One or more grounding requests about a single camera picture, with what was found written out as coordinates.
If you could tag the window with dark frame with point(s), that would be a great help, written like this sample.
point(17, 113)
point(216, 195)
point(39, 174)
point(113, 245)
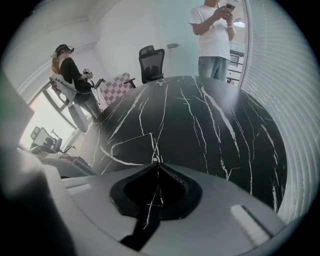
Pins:
point(50, 117)

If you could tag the white window blinds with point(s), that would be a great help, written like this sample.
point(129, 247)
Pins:
point(282, 87)

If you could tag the checkered tablecloth table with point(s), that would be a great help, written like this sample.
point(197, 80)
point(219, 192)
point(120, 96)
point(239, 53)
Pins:
point(115, 90)

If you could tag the black railing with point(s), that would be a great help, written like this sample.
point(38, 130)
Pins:
point(235, 65)

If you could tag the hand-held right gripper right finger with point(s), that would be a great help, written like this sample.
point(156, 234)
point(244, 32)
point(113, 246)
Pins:
point(212, 220)

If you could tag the mesh-back office chair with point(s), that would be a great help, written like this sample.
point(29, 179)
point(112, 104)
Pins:
point(47, 140)

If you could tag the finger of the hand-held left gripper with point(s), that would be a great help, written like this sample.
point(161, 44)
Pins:
point(77, 169)

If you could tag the round ceiling light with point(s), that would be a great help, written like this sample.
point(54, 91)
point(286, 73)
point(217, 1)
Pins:
point(239, 24)

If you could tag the black high-back office chair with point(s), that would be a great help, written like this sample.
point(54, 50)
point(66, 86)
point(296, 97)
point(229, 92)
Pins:
point(151, 65)

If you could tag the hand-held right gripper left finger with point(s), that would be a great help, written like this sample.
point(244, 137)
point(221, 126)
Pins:
point(100, 200)

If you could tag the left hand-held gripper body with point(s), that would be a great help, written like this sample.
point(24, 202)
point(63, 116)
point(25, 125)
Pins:
point(40, 150)

